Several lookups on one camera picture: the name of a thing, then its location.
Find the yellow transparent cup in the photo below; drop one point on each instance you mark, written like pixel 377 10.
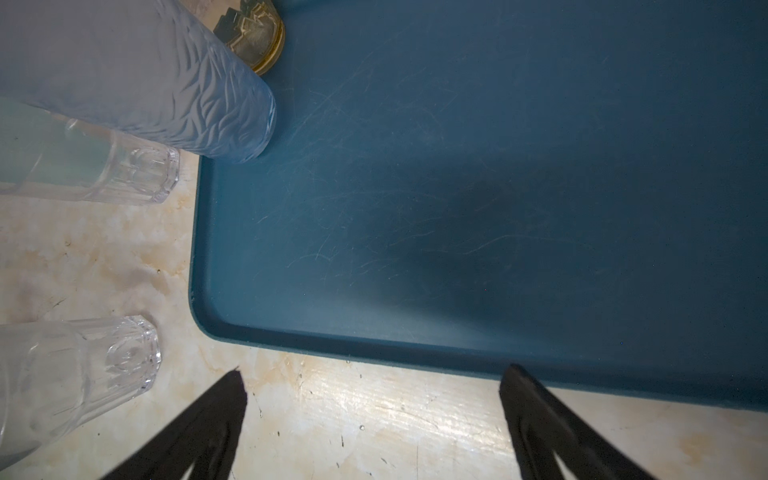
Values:
pixel 252 29

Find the green textured plastic cup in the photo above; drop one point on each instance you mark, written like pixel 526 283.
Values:
pixel 38 146

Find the teal plastic tray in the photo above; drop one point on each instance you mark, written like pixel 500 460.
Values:
pixel 577 187

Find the tall blue frosted cup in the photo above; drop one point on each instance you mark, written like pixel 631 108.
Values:
pixel 145 68

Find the clear glass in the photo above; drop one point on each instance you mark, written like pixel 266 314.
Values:
pixel 139 172
pixel 59 375

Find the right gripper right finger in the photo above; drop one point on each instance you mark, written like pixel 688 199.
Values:
pixel 544 430

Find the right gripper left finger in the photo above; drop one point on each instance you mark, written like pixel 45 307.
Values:
pixel 200 443

